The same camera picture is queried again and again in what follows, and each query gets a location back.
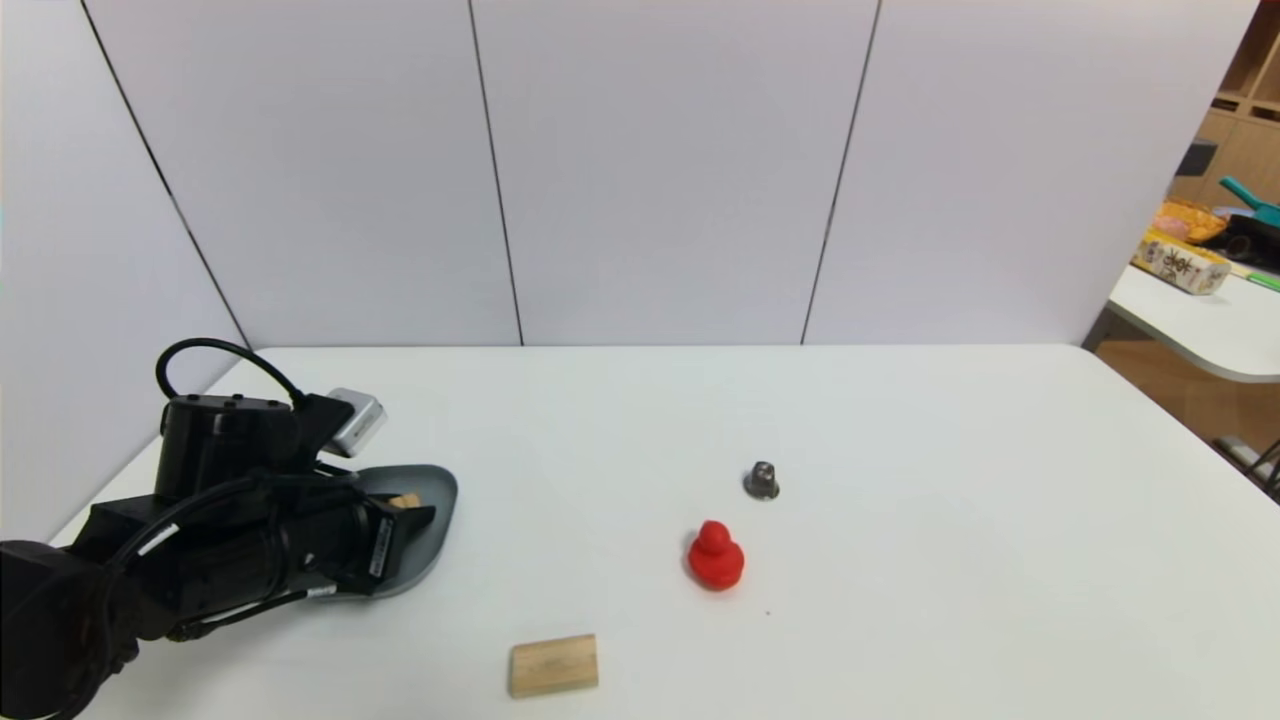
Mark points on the grey dish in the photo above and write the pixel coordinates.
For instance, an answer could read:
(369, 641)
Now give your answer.
(435, 495)

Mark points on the small wooden cube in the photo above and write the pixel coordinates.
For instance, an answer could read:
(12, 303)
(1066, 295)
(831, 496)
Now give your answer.
(405, 500)

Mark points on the green strip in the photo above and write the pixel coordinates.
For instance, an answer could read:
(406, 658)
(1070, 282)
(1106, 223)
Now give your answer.
(1263, 281)

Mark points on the large rectangular wooden block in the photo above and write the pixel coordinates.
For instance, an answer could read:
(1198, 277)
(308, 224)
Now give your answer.
(553, 666)

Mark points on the red rubber duck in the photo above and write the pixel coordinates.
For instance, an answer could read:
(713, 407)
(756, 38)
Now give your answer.
(715, 562)

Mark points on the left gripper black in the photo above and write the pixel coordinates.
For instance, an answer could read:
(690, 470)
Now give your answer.
(382, 547)

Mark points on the orange woven basket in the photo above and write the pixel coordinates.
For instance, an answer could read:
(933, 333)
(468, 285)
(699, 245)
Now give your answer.
(1187, 218)

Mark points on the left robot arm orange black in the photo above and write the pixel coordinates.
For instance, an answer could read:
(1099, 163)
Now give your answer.
(100, 590)

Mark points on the small dark metal bell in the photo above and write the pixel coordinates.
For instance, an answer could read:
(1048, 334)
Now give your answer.
(761, 484)

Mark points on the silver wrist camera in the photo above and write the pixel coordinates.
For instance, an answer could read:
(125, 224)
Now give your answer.
(357, 422)

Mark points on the wooden shelf unit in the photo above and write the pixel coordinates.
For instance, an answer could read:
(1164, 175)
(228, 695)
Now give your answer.
(1245, 125)

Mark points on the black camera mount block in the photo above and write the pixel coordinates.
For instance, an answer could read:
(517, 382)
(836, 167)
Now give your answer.
(235, 440)

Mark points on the white side table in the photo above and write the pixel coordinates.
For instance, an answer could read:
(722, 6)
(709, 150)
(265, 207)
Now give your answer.
(1200, 328)

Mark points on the printed cardboard box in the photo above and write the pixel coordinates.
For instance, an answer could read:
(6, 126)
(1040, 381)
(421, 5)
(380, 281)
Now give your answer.
(1178, 262)

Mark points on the black object on side table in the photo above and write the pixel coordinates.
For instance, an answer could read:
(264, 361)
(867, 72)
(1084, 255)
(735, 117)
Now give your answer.
(1250, 245)

